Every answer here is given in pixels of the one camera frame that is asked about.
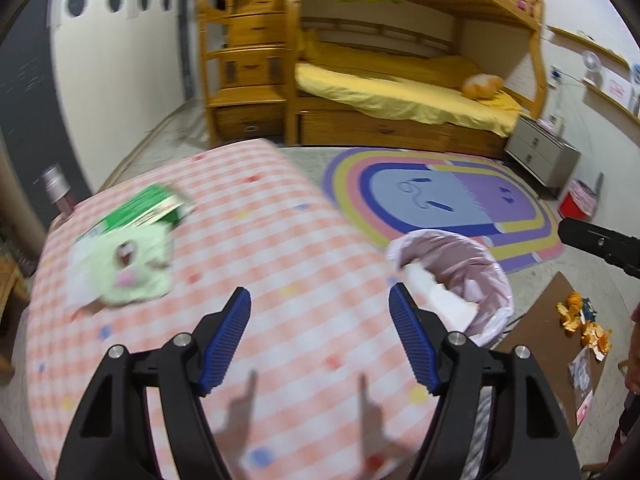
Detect white papers on shelf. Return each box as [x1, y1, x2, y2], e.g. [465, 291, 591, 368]
[602, 67, 634, 107]

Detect person's magenta clothing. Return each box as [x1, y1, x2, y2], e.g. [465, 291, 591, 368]
[612, 300, 640, 480]

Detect pink checkered tablecloth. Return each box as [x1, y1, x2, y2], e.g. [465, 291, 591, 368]
[22, 137, 496, 480]

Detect grey nightstand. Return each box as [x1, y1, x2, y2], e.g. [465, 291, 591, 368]
[504, 116, 582, 190]

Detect orange plush toy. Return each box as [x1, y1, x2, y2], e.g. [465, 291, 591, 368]
[461, 73, 504, 100]

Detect pale green cartoon packet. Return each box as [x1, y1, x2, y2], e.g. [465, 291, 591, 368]
[67, 222, 177, 311]

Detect red bin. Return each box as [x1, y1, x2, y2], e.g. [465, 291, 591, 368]
[559, 179, 599, 220]

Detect white pink printed wrapper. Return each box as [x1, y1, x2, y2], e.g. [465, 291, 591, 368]
[569, 347, 594, 426]

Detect wooden stair drawers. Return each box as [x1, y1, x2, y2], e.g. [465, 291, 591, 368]
[197, 0, 301, 143]

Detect bottle with silver cap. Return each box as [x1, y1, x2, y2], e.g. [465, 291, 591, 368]
[41, 165, 76, 217]

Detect green carton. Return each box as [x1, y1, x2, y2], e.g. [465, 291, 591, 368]
[97, 184, 197, 237]

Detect white milk carton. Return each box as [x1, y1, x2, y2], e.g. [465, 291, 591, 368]
[401, 261, 478, 332]

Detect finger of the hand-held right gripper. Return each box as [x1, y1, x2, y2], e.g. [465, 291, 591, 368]
[558, 219, 640, 279]

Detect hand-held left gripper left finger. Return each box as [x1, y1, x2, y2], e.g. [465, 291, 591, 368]
[56, 286, 252, 480]

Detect brown cardboard sheet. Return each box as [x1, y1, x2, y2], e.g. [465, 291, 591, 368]
[495, 272, 609, 429]

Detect trash bin with pink liner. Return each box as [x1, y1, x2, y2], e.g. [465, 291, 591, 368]
[386, 229, 515, 348]

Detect person's grey trouser leg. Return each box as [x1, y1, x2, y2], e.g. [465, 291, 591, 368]
[462, 394, 497, 478]

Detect rainbow pattern rug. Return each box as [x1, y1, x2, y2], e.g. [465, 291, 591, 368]
[322, 147, 562, 275]

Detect small white fan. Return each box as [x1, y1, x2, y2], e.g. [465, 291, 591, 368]
[580, 50, 604, 87]

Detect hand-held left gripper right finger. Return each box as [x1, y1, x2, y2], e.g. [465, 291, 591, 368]
[388, 282, 583, 480]

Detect wooden wall shelf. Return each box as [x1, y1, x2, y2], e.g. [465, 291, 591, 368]
[546, 25, 640, 122]

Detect white wardrobe with round holes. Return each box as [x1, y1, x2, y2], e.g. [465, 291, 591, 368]
[0, 0, 202, 221]

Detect yellow bedding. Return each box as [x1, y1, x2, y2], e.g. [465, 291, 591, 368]
[295, 30, 524, 137]

